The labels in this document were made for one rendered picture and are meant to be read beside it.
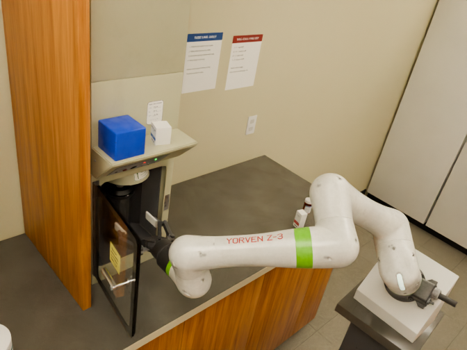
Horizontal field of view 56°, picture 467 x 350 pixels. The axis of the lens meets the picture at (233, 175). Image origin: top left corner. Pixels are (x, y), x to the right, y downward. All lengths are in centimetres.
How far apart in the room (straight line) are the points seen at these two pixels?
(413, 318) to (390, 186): 263
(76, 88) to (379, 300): 131
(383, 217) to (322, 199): 31
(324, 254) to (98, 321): 80
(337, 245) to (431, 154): 292
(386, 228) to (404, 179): 269
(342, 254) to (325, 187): 20
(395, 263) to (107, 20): 117
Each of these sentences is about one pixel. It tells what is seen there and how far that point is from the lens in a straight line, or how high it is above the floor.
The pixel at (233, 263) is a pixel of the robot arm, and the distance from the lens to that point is 125.
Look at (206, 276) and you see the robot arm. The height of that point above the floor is 123.
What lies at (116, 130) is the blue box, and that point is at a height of 160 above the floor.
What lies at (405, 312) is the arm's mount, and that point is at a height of 102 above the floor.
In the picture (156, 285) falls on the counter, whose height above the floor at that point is 94.
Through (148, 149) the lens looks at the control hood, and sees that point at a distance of 137.
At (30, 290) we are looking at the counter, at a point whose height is 94.
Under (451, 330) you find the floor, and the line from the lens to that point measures 349.
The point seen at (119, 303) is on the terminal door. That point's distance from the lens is 149.
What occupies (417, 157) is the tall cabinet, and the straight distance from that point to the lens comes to 414.
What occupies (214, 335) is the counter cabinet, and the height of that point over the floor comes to 63.
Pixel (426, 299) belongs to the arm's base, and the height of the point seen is 111.
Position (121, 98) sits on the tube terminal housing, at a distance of 135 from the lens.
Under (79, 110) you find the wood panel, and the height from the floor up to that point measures 168.
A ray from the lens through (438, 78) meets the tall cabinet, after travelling 397.
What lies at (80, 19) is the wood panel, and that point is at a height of 190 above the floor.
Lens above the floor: 216
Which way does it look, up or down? 30 degrees down
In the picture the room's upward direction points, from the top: 11 degrees clockwise
